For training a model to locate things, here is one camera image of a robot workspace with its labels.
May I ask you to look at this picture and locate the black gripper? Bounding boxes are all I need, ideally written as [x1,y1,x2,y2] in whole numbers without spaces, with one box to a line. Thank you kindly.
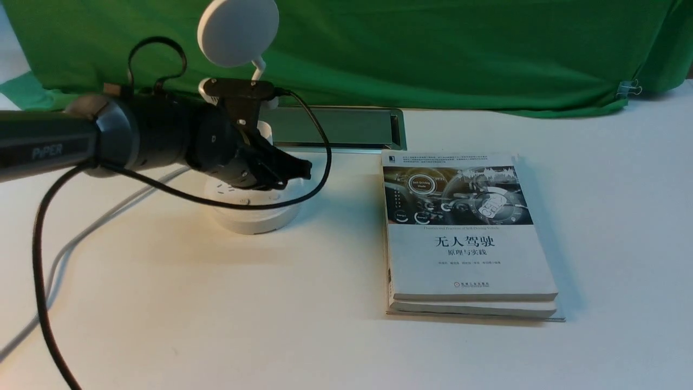
[187,104,312,191]

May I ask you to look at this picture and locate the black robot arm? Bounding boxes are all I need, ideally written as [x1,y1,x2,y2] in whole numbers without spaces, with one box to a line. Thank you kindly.
[1,95,312,191]

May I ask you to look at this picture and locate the white desk lamp power strip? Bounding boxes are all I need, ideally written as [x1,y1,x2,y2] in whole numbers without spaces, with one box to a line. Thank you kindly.
[197,1,304,235]

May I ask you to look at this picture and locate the lower white book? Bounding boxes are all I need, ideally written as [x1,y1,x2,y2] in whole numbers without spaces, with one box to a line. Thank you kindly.
[386,298,565,322]

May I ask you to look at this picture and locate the white self-driving textbook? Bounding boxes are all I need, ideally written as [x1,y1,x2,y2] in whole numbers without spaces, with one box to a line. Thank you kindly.
[381,151,558,301]

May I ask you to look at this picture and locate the green backdrop cloth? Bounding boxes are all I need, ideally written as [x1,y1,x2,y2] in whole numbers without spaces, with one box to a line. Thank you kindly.
[2,1,692,118]

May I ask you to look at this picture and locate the silver binder clip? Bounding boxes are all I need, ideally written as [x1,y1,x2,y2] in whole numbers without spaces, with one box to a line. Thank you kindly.
[614,79,643,100]

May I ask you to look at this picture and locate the black camera cable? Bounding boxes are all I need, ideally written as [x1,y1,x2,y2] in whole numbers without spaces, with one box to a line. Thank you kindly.
[31,37,332,390]

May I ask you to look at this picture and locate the metal desk cable tray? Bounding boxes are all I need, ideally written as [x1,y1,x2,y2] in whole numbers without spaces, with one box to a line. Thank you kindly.
[260,107,408,153]

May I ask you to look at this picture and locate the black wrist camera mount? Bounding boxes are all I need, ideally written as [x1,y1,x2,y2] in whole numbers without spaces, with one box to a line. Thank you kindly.
[197,77,279,150]

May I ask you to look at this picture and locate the white power cord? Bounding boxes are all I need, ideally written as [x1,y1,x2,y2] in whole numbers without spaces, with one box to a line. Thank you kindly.
[0,165,191,362]

